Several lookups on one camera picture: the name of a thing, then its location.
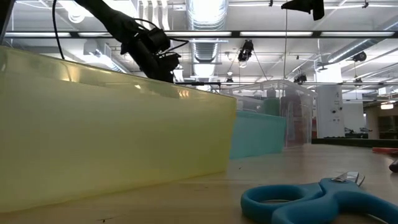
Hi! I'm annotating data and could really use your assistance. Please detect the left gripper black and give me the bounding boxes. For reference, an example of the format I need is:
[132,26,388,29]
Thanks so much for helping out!
[120,27,183,83]

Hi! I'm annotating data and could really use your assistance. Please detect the green paint bottle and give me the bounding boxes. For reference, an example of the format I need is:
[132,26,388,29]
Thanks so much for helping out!
[263,89,281,116]

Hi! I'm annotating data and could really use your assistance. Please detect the blue handled scissors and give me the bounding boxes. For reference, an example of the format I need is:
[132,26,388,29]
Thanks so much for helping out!
[240,170,398,224]

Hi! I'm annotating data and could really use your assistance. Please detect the black overhead beam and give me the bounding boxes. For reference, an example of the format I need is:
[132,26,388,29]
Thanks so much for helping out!
[0,30,398,40]

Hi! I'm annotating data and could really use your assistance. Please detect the clear plastic container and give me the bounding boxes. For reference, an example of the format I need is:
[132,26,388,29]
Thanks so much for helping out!
[221,79,315,149]

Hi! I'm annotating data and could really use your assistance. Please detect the yellow plastic tray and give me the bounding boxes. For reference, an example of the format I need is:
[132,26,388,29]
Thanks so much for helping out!
[0,45,237,214]

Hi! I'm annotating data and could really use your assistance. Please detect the white pillar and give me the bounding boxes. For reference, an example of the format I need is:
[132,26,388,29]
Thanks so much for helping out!
[315,84,346,139]

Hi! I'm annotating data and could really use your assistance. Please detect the green plastic tray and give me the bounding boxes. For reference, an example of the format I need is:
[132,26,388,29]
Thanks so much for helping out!
[229,110,287,160]

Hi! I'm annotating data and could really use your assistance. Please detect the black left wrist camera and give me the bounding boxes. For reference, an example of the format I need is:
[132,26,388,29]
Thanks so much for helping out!
[147,27,172,52]

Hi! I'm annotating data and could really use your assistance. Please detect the thin hanging wire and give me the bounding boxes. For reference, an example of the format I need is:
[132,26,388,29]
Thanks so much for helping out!
[284,7,289,80]

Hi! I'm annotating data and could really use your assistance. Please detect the silver ceiling duct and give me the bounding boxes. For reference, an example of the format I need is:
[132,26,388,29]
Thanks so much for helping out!
[185,0,230,80]

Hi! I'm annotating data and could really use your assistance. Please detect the black aluminium table frame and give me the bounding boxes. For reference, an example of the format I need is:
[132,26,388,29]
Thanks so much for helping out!
[310,138,398,149]

